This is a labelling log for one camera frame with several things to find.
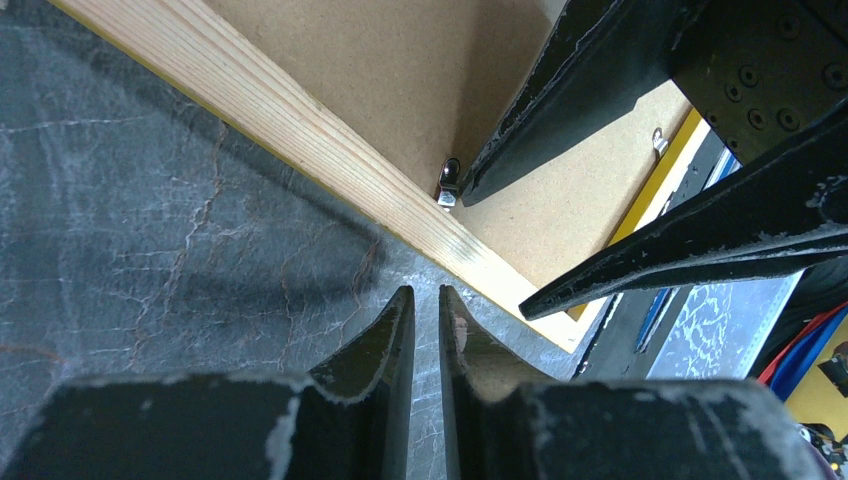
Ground brown cardboard backing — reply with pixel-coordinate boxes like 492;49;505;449
212;1;689;287

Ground yellow picture frame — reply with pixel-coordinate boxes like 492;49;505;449
60;1;709;315

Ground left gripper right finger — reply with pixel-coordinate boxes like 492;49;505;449
439;285;829;479

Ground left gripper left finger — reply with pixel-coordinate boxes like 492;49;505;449
3;286;415;479

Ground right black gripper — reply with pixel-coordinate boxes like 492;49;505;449
460;1;847;320

